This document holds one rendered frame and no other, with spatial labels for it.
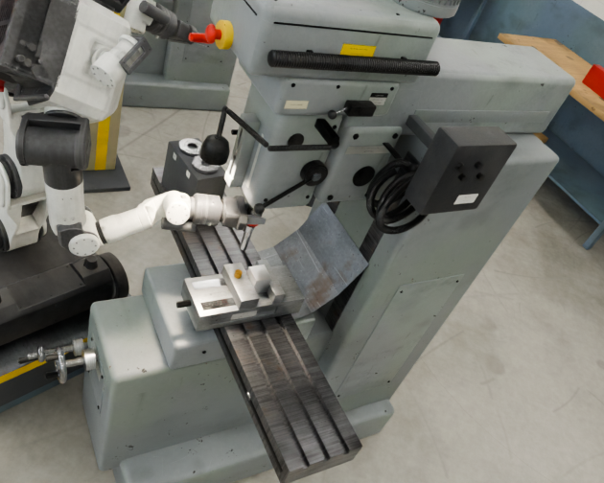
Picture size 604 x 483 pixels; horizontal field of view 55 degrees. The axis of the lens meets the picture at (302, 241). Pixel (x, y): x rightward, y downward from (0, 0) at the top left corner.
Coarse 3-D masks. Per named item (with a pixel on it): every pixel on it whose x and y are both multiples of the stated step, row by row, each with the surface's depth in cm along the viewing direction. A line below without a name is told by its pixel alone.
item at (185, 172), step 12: (168, 144) 203; (180, 144) 201; (192, 144) 204; (168, 156) 205; (180, 156) 198; (192, 156) 200; (168, 168) 207; (180, 168) 199; (192, 168) 195; (204, 168) 195; (216, 168) 197; (168, 180) 209; (180, 180) 201; (192, 180) 194; (204, 180) 193; (216, 180) 197; (180, 192) 203; (192, 192) 196; (204, 192) 197; (216, 192) 201
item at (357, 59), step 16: (272, 64) 118; (288, 64) 119; (304, 64) 121; (320, 64) 123; (336, 64) 125; (352, 64) 127; (368, 64) 129; (384, 64) 131; (400, 64) 133; (416, 64) 136; (432, 64) 138
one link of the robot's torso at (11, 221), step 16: (0, 176) 177; (0, 192) 181; (0, 208) 200; (16, 208) 187; (32, 208) 201; (0, 224) 203; (16, 224) 194; (32, 224) 206; (0, 240) 204; (16, 240) 206; (32, 240) 212
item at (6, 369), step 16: (64, 320) 223; (80, 320) 225; (32, 336) 214; (48, 336) 216; (64, 336) 218; (80, 336) 220; (0, 352) 206; (16, 352) 208; (0, 368) 202; (16, 368) 203; (32, 368) 209; (48, 368) 216; (80, 368) 249; (0, 384) 203; (16, 384) 209; (32, 384) 216; (48, 384) 241; (0, 400) 208; (16, 400) 232
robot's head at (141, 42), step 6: (132, 36) 133; (138, 36) 132; (138, 42) 131; (144, 42) 132; (132, 48) 130; (138, 48) 131; (144, 48) 132; (150, 48) 133; (126, 54) 129; (132, 54) 130; (144, 54) 132; (120, 60) 128; (126, 60) 129; (138, 60) 132; (126, 66) 129; (132, 66) 131; (126, 72) 131
